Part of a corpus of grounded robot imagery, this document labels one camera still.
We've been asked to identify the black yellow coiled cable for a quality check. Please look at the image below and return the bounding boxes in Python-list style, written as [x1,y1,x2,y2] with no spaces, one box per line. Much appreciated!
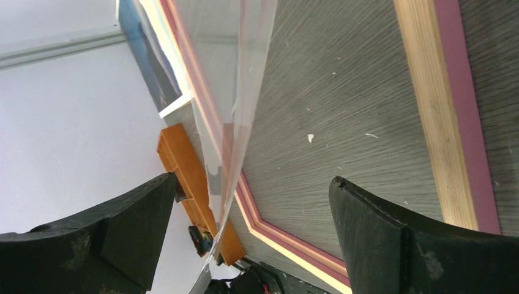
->
[188,225,214,258]

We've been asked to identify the pink wooden picture frame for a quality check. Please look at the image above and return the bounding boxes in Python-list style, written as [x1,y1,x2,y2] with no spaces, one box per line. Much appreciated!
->
[160,1,501,293]

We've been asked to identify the orange compartment tray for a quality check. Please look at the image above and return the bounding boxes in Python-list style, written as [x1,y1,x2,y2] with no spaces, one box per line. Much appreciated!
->
[157,123,246,266]

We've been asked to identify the clear acrylic sheet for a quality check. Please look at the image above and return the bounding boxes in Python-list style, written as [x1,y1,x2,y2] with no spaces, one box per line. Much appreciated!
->
[171,1,278,293]

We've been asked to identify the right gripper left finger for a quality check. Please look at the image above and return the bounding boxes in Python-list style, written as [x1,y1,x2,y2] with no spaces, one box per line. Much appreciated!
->
[1,173,177,293]

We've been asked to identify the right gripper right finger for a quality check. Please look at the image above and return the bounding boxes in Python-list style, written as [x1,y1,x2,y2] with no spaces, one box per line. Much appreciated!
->
[329,176,518,293]

